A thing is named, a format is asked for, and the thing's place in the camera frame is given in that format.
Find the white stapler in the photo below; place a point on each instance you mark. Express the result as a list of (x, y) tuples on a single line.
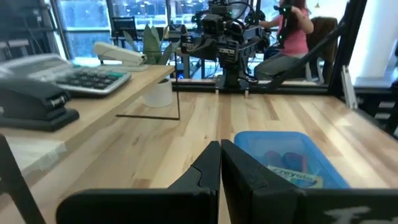
[(121, 56)]

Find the chair with brown jacket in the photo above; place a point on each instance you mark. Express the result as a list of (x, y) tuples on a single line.
[(325, 37)]

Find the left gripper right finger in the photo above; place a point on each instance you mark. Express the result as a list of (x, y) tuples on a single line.
[(280, 205)]

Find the blue plastic pencil box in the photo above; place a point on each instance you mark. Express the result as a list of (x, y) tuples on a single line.
[(323, 158)]

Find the yellow green crayon box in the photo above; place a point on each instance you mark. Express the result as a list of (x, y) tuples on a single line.
[(295, 179)]

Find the snake plant in white pot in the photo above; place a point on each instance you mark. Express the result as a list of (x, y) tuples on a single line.
[(155, 90)]

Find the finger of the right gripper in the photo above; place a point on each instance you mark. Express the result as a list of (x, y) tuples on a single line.
[(187, 43), (206, 49)]

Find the wooden shelf riser black legs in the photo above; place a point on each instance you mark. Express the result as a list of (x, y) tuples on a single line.
[(102, 105)]

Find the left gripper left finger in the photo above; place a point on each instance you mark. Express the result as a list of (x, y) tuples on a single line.
[(140, 207)]

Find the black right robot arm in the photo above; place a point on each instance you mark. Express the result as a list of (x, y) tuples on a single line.
[(233, 74)]

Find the white desk calculator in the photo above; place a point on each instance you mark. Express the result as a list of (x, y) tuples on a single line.
[(77, 79)]

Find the black background monitor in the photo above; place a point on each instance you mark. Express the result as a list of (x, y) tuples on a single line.
[(124, 28)]

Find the person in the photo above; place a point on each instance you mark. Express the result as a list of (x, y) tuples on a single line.
[(295, 40)]

